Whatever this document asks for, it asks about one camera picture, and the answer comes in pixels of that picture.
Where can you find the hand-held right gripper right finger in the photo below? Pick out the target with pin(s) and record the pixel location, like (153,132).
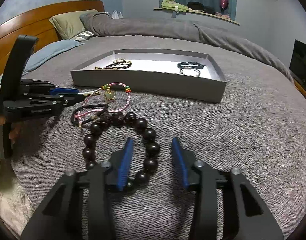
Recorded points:
(180,165)

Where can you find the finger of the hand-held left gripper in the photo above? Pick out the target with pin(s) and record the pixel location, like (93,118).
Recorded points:
(43,106)
(63,91)

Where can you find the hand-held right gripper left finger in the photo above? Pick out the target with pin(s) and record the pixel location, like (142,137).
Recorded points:
(124,167)

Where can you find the grey cardboard box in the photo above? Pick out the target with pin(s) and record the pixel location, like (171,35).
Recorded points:
(155,82)

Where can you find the large silver bangle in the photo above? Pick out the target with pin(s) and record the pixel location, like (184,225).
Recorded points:
(183,73)

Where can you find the thin silver bangle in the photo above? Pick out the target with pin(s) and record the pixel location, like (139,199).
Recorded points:
(181,70)

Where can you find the person's left hand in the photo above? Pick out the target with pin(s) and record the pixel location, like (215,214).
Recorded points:
(14,135)

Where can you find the blue blanket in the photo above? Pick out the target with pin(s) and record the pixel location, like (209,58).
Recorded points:
(48,50)

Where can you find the wooden headboard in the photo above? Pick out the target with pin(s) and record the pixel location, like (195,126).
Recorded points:
(30,25)

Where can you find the striped pillow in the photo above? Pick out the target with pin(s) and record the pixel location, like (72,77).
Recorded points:
(84,36)

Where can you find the olive pillow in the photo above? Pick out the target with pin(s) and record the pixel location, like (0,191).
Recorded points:
(68,22)

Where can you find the grey knit bedspread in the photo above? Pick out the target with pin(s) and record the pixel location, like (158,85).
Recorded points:
(243,130)

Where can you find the white plastic bag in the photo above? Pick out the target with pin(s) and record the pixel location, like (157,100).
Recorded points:
(116,15)

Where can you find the beige fluffy rug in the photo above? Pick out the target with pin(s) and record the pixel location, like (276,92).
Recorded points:
(10,200)

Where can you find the grey duvet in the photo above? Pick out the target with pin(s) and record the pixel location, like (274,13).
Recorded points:
(168,30)

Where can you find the green cloth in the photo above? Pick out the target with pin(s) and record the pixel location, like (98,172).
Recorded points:
(170,3)

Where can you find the wooden television stand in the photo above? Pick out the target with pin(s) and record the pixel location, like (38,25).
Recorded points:
(305,93)

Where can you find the wooden windowsill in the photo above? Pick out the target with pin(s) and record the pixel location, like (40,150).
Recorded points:
(233,22)

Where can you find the black clothes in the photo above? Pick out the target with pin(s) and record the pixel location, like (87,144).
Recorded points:
(195,5)

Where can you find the black television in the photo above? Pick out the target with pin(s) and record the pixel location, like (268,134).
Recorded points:
(301,62)

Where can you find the pink wine glass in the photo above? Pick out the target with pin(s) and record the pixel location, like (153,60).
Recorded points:
(224,0)

